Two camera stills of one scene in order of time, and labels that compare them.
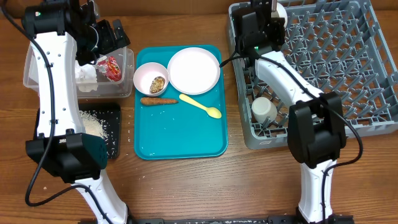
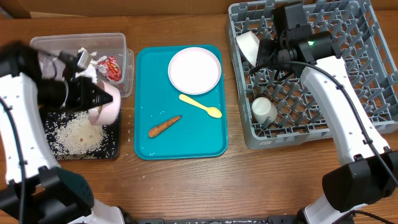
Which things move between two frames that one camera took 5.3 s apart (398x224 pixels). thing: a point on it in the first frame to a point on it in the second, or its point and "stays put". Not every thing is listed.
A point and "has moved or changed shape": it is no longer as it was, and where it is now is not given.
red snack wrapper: x=109 y=66 stays put
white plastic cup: x=263 y=108 stays put
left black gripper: x=111 y=43 to x=85 y=89
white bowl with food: x=144 y=75 to x=107 y=114
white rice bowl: x=280 y=12 has moved or changed shape
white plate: x=193 y=71 stays put
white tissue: x=86 y=77 stays put
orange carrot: x=156 y=101 to x=159 y=129
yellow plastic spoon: x=212 y=112 stays put
